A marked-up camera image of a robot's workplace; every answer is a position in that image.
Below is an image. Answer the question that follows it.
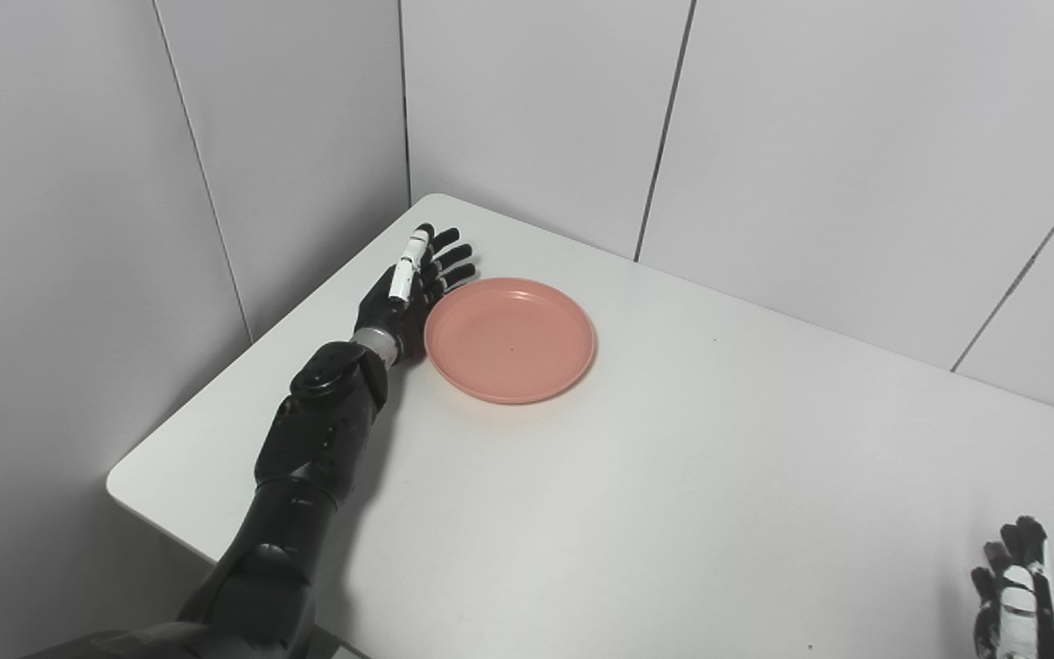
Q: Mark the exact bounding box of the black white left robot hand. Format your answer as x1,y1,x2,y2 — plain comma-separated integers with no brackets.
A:
353,222,477,360

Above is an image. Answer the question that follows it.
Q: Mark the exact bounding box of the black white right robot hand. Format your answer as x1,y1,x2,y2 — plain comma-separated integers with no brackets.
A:
970,515,1054,659

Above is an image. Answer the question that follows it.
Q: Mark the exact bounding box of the pink round plate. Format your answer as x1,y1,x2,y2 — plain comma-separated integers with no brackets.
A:
424,277,597,405

